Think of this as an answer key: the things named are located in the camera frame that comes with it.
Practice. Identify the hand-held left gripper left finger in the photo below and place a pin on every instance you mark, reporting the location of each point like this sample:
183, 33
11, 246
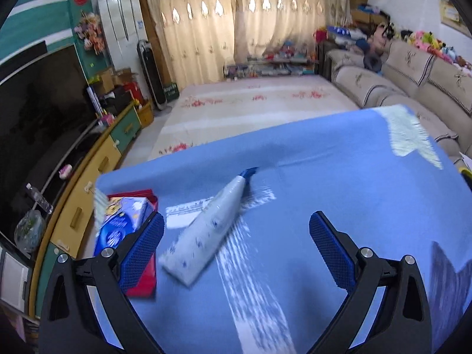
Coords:
142, 250

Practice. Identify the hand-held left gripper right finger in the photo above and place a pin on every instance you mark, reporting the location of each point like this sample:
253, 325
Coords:
332, 254

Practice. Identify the white blue toothpaste tube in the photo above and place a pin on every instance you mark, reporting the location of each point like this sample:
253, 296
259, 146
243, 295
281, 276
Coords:
206, 236

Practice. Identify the black yellow-rimmed trash bin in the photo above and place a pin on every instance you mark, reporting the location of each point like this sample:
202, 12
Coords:
466, 180

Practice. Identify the blue tissue pack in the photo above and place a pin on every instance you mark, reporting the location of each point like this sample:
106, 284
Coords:
118, 225

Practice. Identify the flat red packet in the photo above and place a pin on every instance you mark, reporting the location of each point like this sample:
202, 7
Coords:
145, 287

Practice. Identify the blue tablecloth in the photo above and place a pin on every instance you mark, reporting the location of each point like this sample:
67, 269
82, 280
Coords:
332, 177

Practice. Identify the green yellow television cabinet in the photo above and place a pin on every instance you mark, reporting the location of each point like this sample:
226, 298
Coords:
92, 177

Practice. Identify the small pink white container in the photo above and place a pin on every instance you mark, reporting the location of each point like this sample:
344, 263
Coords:
65, 172

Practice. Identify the plastic bag with greens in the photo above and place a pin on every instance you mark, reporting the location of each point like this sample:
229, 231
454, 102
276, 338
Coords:
29, 230

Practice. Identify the clear water bottle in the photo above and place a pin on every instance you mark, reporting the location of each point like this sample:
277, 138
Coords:
40, 198

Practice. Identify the white plastic drawer unit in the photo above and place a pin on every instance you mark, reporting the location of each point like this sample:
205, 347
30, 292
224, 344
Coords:
14, 280

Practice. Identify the small pink box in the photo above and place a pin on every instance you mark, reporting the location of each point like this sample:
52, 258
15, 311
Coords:
105, 120

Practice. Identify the yellow plastic bucket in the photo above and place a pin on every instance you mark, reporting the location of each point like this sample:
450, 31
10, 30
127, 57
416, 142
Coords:
146, 114

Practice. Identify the black box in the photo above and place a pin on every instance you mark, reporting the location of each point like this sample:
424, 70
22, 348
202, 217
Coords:
120, 100

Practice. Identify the red canister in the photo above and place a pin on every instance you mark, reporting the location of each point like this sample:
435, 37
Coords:
133, 94

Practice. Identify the large black flat television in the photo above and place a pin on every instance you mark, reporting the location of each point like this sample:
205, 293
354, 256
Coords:
40, 125

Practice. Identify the dark green labelled box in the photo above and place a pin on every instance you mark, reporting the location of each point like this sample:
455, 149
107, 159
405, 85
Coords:
171, 91

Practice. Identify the white papers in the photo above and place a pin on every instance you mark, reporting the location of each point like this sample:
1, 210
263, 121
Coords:
466, 160

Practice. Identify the open cardboard box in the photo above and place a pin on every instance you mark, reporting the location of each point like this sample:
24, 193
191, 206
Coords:
110, 79

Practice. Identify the black tower fan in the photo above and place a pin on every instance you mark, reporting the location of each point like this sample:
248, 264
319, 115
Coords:
151, 73

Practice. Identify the beige sofa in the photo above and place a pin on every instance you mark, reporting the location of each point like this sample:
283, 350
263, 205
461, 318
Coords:
405, 81

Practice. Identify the dark blue neck pillow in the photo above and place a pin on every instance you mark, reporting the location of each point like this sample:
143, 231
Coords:
372, 62

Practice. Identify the cluttered low glass table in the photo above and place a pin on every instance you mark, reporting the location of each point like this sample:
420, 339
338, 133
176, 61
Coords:
273, 64

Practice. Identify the beige embroidered curtain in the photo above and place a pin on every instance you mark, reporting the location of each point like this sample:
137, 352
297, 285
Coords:
191, 37
291, 25

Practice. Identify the pile of bags and toys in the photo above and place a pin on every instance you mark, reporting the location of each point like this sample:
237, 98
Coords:
346, 35

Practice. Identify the white standing air conditioner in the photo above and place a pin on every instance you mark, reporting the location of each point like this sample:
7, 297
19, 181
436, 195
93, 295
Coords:
121, 29

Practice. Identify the hanging artificial flower bunch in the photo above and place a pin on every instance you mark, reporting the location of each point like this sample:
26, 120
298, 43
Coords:
90, 33

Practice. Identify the pile of colourful plush toys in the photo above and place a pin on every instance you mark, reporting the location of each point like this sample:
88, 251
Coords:
431, 44

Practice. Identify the stack of cardboard boxes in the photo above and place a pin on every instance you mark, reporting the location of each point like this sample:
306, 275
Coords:
361, 3

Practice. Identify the framed flower painting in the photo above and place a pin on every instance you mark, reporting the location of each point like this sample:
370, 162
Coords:
455, 13

